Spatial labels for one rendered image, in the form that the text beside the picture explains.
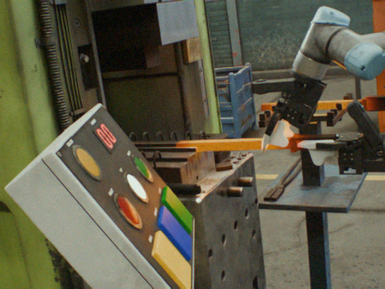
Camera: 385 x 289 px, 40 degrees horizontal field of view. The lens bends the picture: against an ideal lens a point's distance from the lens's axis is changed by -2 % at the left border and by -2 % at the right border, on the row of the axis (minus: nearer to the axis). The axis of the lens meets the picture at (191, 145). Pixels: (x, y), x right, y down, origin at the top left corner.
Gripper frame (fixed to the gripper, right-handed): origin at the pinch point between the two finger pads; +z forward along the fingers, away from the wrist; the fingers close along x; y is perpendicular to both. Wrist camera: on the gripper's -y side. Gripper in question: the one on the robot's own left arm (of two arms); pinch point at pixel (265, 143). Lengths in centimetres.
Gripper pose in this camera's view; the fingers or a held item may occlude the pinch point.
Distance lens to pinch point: 131.6
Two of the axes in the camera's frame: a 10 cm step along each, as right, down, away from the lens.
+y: 8.4, 4.7, -2.7
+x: 4.3, -2.8, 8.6
